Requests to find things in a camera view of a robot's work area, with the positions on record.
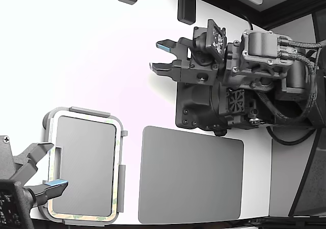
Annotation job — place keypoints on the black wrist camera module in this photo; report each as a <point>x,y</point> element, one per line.
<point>215,39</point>

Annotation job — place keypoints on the flat gray plate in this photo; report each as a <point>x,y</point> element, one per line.
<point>191,175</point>

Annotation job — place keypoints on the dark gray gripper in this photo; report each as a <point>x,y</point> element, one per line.
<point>6,157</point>

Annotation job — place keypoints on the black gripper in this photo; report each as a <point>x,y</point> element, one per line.
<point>196,75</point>

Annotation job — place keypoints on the black six-joint robot arm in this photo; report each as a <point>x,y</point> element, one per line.
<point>201,104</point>

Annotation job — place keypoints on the black camera circuit board mount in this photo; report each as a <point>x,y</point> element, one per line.
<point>12,206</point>

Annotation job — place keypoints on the gray holder with ridges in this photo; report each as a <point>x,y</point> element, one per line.
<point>86,162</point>

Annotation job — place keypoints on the black border rail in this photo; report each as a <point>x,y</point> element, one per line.
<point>280,16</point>

